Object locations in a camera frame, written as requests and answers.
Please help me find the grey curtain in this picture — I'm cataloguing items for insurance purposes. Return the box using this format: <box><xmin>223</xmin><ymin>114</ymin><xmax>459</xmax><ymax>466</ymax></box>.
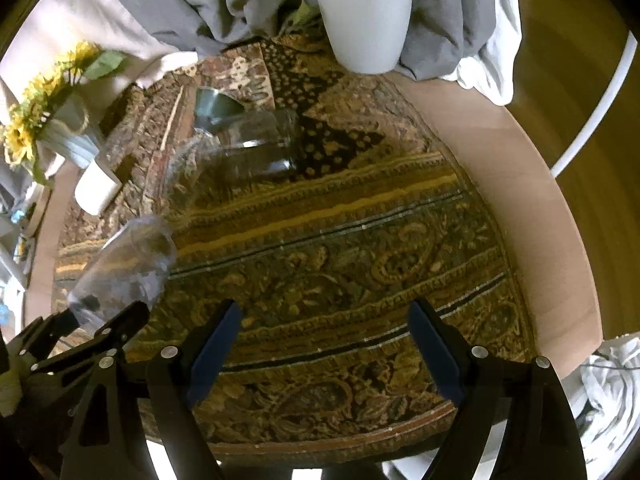
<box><xmin>118</xmin><ymin>0</ymin><xmax>522</xmax><ymax>89</ymax></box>

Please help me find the clear stemmed wine glass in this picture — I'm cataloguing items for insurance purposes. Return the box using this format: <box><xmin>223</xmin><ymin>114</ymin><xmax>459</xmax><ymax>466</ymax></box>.
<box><xmin>160</xmin><ymin>134</ymin><xmax>295</xmax><ymax>220</ymax></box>

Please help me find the clear square glass tumbler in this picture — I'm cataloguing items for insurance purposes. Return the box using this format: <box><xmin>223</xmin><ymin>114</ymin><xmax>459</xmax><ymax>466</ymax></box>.
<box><xmin>218</xmin><ymin>108</ymin><xmax>300</xmax><ymax>181</ymax></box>

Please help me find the yellow sunflower bouquet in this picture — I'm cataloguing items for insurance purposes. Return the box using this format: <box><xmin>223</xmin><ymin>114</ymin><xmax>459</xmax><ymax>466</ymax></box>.
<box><xmin>1</xmin><ymin>41</ymin><xmax>126</xmax><ymax>185</ymax></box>

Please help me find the white chair frame tube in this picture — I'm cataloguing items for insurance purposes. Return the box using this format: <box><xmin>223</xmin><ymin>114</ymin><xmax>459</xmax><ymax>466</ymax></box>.
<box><xmin>550</xmin><ymin>32</ymin><xmax>638</xmax><ymax>179</ymax></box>

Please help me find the beige cloth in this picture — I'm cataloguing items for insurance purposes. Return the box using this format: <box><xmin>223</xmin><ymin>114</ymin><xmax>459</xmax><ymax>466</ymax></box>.
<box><xmin>1</xmin><ymin>0</ymin><xmax>198</xmax><ymax>122</ymax></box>

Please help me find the patterned brown table cloth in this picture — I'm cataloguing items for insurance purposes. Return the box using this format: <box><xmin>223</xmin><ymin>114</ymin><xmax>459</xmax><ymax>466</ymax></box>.
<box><xmin>53</xmin><ymin>36</ymin><xmax>536</xmax><ymax>462</ymax></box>

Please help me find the dark green cone cup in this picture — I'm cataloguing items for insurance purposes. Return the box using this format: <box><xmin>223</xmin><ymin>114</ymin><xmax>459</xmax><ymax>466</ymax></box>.
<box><xmin>193</xmin><ymin>87</ymin><xmax>245</xmax><ymax>133</ymax></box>

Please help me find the white crumpled cloth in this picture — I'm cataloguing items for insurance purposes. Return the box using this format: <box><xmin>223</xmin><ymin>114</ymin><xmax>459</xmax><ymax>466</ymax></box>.
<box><xmin>562</xmin><ymin>333</ymin><xmax>639</xmax><ymax>479</ymax></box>

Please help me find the pale blue ribbed vase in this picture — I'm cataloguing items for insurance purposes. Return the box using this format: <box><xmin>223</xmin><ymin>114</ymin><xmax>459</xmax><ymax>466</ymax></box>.
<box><xmin>40</xmin><ymin>93</ymin><xmax>104</xmax><ymax>169</ymax></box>

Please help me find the white plant pot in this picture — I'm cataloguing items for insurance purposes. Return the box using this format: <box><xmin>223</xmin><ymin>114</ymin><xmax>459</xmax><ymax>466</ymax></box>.
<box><xmin>318</xmin><ymin>0</ymin><xmax>412</xmax><ymax>75</ymax></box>

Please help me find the white ceramic cup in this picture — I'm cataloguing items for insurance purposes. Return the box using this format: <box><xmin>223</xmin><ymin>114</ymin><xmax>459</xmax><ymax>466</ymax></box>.
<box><xmin>74</xmin><ymin>157</ymin><xmax>122</xmax><ymax>217</ymax></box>

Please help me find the clear glass cup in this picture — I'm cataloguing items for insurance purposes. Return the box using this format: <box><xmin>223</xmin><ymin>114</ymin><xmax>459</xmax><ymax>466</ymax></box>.
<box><xmin>67</xmin><ymin>216</ymin><xmax>177</xmax><ymax>335</ymax></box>

